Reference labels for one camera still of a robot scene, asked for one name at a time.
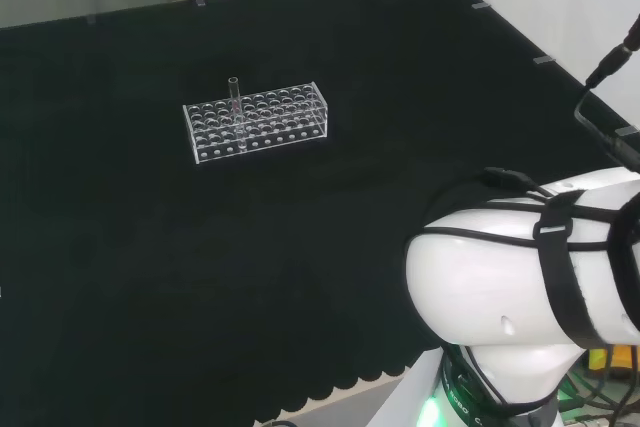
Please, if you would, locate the clear plastic test tube rack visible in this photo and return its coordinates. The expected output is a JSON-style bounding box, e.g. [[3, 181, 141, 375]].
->
[[182, 80, 330, 166]]

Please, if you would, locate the black bench cloth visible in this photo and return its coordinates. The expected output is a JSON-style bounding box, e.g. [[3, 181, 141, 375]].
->
[[0, 0, 640, 424]]

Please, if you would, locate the black cable with plug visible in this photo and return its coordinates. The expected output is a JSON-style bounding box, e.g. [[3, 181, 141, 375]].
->
[[573, 11, 640, 171]]

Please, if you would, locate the clear glass test tube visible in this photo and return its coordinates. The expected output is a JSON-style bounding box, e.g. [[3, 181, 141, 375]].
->
[[227, 76, 247, 153]]

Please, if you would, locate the yellow stop button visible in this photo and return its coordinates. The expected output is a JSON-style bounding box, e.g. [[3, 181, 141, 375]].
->
[[587, 343, 640, 384]]

